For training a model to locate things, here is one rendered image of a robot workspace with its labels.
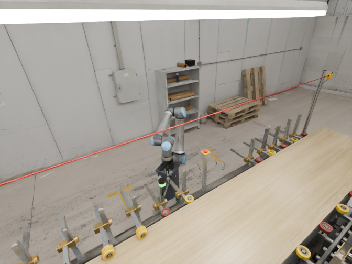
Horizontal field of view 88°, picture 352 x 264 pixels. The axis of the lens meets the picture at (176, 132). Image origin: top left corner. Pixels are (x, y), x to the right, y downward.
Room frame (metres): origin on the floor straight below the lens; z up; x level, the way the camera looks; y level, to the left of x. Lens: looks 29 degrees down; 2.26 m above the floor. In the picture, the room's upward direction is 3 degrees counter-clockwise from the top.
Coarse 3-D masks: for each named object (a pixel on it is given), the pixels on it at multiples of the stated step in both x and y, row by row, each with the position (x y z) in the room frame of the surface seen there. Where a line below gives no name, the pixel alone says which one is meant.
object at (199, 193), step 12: (288, 144) 2.23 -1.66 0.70; (264, 156) 1.98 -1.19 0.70; (240, 168) 1.76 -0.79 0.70; (216, 180) 1.57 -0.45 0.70; (228, 180) 1.58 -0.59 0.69; (204, 192) 1.40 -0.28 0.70; (180, 204) 1.26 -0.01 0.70; (156, 216) 1.14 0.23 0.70; (132, 228) 1.03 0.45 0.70; (108, 240) 0.93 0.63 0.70; (120, 240) 0.92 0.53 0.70; (96, 252) 0.84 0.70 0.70
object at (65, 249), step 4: (60, 216) 1.00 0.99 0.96; (64, 216) 1.00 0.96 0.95; (60, 220) 0.96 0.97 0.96; (64, 220) 0.96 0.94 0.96; (64, 224) 0.92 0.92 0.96; (64, 248) 0.74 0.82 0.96; (68, 248) 0.75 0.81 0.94; (64, 252) 0.71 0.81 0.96; (68, 252) 0.71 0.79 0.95; (64, 256) 0.68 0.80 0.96; (68, 256) 0.68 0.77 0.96; (64, 260) 0.66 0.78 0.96; (68, 260) 0.66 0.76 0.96
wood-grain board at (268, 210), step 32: (320, 128) 2.30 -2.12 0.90; (288, 160) 1.62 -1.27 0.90; (320, 160) 1.59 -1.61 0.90; (224, 192) 1.21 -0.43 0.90; (256, 192) 1.19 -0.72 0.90; (288, 192) 1.17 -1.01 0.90; (320, 192) 1.15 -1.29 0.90; (160, 224) 0.92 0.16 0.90; (192, 224) 0.91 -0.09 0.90; (224, 224) 0.89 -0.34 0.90; (256, 224) 0.88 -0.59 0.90; (288, 224) 0.86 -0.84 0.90; (128, 256) 0.69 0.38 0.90; (160, 256) 0.68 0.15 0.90; (192, 256) 0.67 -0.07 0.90; (224, 256) 0.66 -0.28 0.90; (256, 256) 0.65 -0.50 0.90; (288, 256) 0.64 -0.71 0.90
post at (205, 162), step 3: (204, 162) 1.42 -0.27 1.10; (204, 165) 1.41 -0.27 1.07; (204, 168) 1.41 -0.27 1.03; (204, 171) 1.41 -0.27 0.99; (204, 174) 1.41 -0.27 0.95; (204, 177) 1.41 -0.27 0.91; (204, 180) 1.41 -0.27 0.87; (204, 183) 1.42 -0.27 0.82; (204, 186) 1.42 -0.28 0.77; (201, 189) 1.44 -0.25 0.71; (204, 189) 1.42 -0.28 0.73
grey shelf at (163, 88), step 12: (156, 72) 4.03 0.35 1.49; (168, 72) 3.75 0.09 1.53; (180, 72) 4.41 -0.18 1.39; (192, 72) 4.40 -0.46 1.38; (156, 84) 4.08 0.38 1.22; (168, 84) 3.89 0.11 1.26; (180, 84) 3.89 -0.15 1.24; (192, 84) 4.40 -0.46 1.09; (192, 96) 4.08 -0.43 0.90; (168, 132) 3.73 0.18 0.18
